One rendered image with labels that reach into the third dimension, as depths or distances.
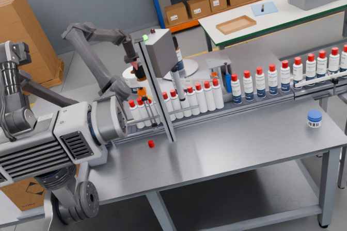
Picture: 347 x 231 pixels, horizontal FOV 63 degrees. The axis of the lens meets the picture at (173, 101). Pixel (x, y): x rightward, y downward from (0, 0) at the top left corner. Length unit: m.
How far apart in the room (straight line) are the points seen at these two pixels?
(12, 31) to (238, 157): 3.97
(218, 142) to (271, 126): 0.32
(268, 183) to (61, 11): 5.02
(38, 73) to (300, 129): 4.16
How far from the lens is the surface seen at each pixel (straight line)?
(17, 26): 4.77
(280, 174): 2.24
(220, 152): 1.58
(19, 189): 1.68
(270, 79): 1.77
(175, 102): 1.69
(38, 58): 4.90
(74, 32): 1.27
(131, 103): 1.70
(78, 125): 0.88
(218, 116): 1.77
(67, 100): 1.72
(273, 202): 2.11
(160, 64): 1.39
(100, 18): 6.03
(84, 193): 1.15
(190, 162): 1.57
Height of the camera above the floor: 1.98
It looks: 34 degrees down
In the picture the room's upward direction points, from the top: 17 degrees counter-clockwise
